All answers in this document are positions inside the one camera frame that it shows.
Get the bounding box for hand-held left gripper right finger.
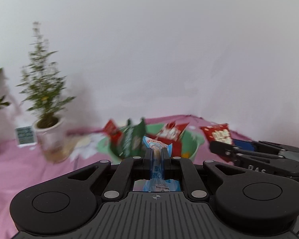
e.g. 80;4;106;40
162;151;243;202

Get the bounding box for digital thermometer clock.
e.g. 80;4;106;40
15;126;37;146

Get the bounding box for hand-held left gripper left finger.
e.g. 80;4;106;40
68;149;153;202

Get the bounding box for green snack bag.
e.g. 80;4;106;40
116;118;147;159

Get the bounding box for red patterned snack packet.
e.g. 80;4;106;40
103;119;124;145

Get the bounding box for potted plant in white pot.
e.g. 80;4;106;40
16;21;76;164

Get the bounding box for pink floral tablecloth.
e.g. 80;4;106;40
0;115;299;239

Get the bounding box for small red white-print packet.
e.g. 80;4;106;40
200;123;233;146

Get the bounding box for green plastic bowl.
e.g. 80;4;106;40
97;123;205;163

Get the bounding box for red white snack bag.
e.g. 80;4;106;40
154;121;191;152

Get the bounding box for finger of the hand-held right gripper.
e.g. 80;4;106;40
233;139;299;153
209;141;299;177

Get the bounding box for white blue snack packet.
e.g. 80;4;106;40
133;136;182;192

